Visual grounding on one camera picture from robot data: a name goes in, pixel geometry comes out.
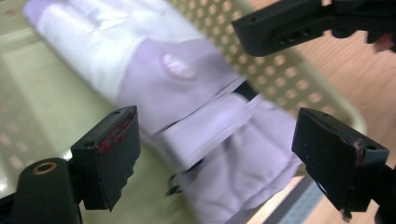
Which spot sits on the white and lilac glove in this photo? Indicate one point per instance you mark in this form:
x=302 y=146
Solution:
x=186 y=124

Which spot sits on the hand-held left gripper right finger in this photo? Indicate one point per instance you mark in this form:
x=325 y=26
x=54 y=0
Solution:
x=333 y=155

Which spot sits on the green perforated basket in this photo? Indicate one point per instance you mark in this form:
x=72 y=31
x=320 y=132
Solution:
x=46 y=102

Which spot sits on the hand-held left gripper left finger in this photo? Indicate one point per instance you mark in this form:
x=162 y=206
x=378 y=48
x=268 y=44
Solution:
x=109 y=161

